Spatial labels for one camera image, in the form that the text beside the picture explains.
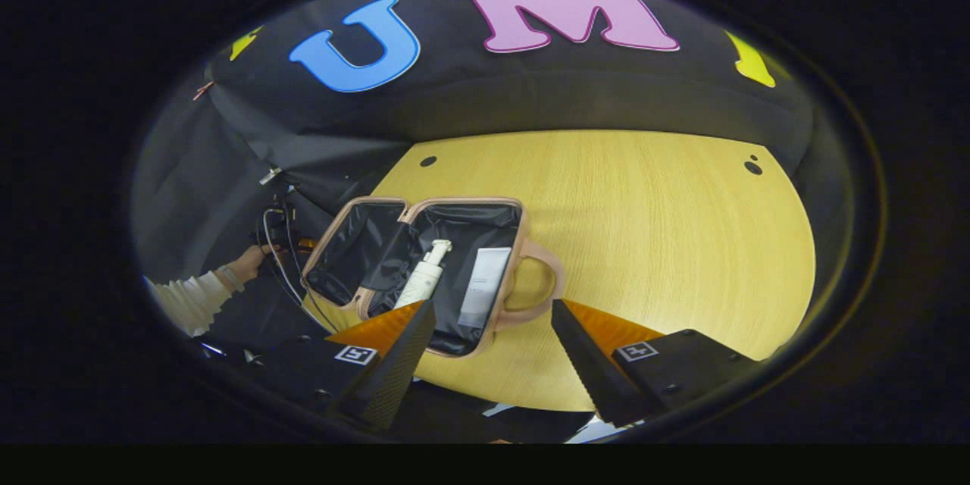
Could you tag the white squeeze tube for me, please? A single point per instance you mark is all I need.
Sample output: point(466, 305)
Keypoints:
point(485, 284)

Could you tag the black backdrop cloth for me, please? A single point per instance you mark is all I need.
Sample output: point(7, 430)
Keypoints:
point(530, 91)

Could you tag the white pump bottle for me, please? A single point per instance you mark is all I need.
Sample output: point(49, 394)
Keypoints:
point(424, 280)

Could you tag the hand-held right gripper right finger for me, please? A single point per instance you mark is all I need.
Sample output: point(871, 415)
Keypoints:
point(587, 371)

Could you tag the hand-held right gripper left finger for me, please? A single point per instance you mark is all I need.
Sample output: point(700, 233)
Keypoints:
point(398, 371)

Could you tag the pink suitcase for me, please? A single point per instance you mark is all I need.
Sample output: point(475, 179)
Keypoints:
point(455, 223)

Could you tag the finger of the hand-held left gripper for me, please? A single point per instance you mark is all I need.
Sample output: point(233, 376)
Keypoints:
point(307, 244)

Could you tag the metal clip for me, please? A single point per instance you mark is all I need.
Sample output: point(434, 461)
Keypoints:
point(270, 176)

